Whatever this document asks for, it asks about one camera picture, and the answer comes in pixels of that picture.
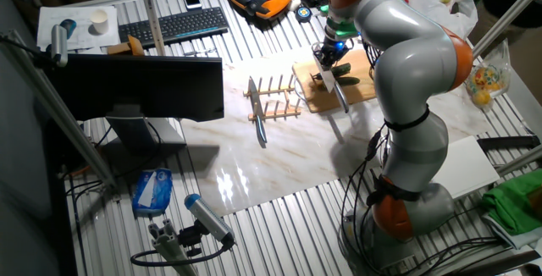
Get grey aluminium frame beam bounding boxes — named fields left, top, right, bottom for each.
left=471, top=0, right=542, bottom=59
left=495, top=143, right=542, bottom=178
left=0, top=29, right=119, bottom=189

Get round black tape measure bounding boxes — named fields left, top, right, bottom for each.
left=295, top=6, right=313, bottom=25

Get brown wooden block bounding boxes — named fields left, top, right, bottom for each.
left=107, top=34, right=146, bottom=57

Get blue tissue pack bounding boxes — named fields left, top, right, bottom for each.
left=131, top=168, right=174, bottom=218

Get white paper cup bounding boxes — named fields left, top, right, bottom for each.
left=90, top=8, right=110, bottom=36

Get black camera cable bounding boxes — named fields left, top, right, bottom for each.
left=130, top=236, right=236, bottom=268

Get black camera bracket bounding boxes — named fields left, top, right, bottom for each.
left=177, top=220, right=205, bottom=258

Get steel cleaver blade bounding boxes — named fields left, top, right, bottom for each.
left=315, top=53, right=351, bottom=114

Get pointed steel kitchen knife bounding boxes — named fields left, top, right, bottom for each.
left=247, top=76, right=269, bottom=146

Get grey aluminium frame post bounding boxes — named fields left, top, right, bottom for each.
left=135, top=0, right=167, bottom=57

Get wooden peg rack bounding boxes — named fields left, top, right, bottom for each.
left=243, top=74, right=302, bottom=123

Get cut cucumber piece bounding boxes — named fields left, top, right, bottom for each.
left=317, top=76, right=362, bottom=91

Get white flat box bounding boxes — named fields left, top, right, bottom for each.
left=429, top=135, right=501, bottom=201

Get black keyboard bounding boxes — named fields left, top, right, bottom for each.
left=117, top=6, right=230, bottom=50

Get white plastic bag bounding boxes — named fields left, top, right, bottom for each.
left=400, top=0, right=479, bottom=41

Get black bar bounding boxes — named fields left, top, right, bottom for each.
left=477, top=135, right=542, bottom=152

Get silver depth camera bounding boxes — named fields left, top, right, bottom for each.
left=49, top=24, right=69, bottom=69

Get tapered cucumber with stem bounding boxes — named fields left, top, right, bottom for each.
left=312, top=62, right=352, bottom=81

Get wooden cutting board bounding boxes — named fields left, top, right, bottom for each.
left=291, top=49, right=378, bottom=114

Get bright green cloth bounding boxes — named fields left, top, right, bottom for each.
left=480, top=168, right=542, bottom=237

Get silver camera with blue cap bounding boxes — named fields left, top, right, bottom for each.
left=184, top=193, right=236, bottom=246

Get short aluminium profile stand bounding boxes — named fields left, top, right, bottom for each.
left=147, top=218, right=200, bottom=276

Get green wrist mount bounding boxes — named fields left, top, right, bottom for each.
left=319, top=4, right=361, bottom=41

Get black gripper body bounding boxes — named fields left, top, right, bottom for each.
left=316, top=38, right=354, bottom=67

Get black computer monitor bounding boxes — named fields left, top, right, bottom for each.
left=44, top=53, right=225, bottom=157

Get dark blue rounded object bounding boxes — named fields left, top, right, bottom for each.
left=58, top=18, right=79, bottom=40

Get clear bag of yellow fruit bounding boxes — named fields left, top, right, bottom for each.
left=464, top=38, right=512, bottom=110

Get white paper sheet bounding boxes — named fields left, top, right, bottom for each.
left=36, top=4, right=122, bottom=53

